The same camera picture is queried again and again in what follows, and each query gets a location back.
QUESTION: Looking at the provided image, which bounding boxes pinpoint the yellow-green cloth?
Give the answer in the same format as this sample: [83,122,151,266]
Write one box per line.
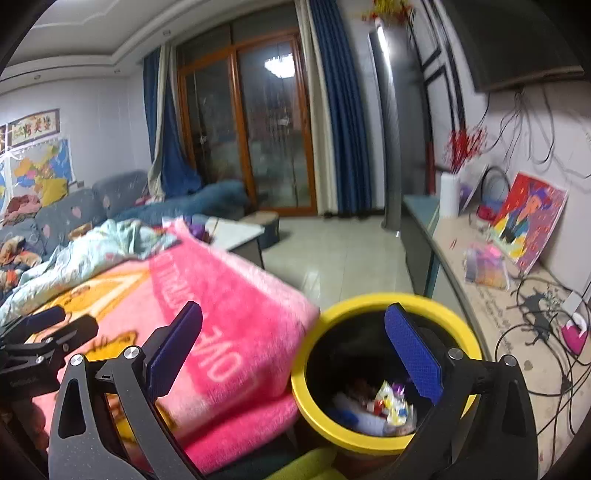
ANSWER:
[264,444,352,480]

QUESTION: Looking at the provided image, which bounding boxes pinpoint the colourful woman portrait painting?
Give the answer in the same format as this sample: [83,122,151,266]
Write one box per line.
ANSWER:
[488,172,570,275]

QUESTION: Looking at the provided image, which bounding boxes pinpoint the pink cartoon fleece blanket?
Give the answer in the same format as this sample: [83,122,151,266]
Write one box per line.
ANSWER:
[0,218,322,477]

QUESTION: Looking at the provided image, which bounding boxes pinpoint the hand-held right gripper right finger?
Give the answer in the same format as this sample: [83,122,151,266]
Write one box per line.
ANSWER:
[369,302,540,480]

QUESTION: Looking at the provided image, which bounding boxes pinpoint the hanging black cables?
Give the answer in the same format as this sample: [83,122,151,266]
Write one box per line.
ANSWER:
[479,84,591,179]

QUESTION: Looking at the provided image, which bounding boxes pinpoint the wooden sliding glass door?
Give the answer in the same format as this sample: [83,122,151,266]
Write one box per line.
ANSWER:
[177,27,320,219]

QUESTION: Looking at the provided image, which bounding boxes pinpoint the wall map poster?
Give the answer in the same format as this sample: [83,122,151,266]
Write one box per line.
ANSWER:
[0,137,75,200]

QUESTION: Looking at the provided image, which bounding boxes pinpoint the patterned clothes heap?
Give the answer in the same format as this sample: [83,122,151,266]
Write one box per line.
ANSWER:
[0,234,43,283]

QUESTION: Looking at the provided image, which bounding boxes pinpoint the pile of red clothes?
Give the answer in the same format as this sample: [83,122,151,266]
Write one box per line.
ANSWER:
[2,194,45,223]

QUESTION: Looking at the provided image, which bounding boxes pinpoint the red berry branches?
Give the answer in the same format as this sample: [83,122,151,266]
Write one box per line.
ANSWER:
[444,126,489,175]

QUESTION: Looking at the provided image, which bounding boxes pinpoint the beige printed cabinet mat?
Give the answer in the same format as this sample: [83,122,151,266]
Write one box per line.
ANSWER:
[434,215,591,416]

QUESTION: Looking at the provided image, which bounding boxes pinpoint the white power adapter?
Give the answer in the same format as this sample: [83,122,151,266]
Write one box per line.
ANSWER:
[562,290,590,320]

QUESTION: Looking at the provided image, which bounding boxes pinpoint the black wall television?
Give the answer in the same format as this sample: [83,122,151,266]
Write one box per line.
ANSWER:
[442,0,585,94]

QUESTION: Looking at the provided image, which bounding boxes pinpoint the purple framed picture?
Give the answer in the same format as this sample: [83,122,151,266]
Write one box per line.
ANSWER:
[458,163,489,214]

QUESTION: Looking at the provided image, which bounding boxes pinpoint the round blue pouf stool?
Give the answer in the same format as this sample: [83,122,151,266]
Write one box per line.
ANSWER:
[241,210,282,251]

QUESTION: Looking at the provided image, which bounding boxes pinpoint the white top coffee table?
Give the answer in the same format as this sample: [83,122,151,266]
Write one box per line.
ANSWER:
[204,216,267,269]

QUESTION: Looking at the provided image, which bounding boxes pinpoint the purple plastic bag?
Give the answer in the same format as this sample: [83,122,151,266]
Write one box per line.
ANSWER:
[186,216,214,244]

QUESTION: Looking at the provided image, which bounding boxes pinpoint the black wire hoop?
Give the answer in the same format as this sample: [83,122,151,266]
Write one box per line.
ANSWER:
[479,166,512,209]

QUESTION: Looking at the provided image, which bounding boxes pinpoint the blue and beige curtain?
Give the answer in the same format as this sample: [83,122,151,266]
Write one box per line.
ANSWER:
[294,0,373,219]
[142,42,205,200]

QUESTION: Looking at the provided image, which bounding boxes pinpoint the black cable tangle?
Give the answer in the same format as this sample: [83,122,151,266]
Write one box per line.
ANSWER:
[493,271,591,445]

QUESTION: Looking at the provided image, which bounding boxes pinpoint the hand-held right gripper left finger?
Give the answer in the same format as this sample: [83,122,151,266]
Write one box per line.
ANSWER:
[47,301,206,480]

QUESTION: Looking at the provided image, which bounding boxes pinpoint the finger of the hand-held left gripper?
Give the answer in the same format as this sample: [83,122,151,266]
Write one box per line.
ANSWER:
[0,305,68,343]
[0,316,101,366]

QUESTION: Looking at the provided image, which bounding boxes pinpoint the pink white small appliance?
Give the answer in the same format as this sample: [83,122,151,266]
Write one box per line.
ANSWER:
[560,318,590,354]

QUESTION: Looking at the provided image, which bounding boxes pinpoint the silver tower air conditioner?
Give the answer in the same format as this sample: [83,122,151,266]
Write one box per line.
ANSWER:
[368,20,417,234]

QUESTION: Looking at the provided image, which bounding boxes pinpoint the yellow red artificial flowers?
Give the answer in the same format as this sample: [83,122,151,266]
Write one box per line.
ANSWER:
[361,0,415,25]

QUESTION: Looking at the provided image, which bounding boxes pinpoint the light blue printed quilt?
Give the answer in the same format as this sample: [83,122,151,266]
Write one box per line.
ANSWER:
[0,218,180,325]

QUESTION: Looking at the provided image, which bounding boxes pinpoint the blue heart print sofa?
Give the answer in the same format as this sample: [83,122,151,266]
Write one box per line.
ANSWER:
[0,168,251,296]

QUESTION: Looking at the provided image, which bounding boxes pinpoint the clear bead organiser box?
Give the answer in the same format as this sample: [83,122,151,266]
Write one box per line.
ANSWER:
[463,249,509,290]

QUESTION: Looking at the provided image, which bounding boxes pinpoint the yellow rimmed black trash bin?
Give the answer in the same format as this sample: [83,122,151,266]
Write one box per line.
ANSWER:
[290,292,484,456]

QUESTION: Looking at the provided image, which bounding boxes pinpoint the white ribbed vase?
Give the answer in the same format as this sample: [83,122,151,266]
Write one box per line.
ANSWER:
[438,171,462,219]

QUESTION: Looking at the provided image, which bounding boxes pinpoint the printed snack bag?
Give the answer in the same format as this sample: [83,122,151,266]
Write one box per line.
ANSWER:
[367,379,419,437]

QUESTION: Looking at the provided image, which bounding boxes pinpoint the long tv cabinet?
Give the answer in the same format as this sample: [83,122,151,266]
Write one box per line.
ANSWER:
[401,193,591,480]

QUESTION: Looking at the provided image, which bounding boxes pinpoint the blue wrapper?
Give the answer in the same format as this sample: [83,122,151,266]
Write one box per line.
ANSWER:
[330,392,370,425]

